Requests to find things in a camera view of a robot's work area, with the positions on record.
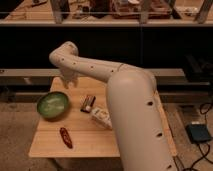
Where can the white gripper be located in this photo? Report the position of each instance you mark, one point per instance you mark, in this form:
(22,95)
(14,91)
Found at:
(69,76)

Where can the green ceramic bowl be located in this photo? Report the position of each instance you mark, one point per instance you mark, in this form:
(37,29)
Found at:
(53,104)

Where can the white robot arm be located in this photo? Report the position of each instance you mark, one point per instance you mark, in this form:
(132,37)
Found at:
(132,104)

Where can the brown snack bar packet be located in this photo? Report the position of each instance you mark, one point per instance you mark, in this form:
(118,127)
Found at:
(88,103)

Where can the red chili pepper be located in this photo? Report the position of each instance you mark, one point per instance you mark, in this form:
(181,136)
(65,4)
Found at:
(66,138)

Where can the wooden table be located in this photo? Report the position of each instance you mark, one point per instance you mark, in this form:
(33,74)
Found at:
(89,138)

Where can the wooden shelf with clutter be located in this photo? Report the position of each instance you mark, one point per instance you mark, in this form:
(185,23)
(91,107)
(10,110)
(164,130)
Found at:
(93,13)

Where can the black foot pedal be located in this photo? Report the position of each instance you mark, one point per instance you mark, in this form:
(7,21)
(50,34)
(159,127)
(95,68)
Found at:
(198,133)

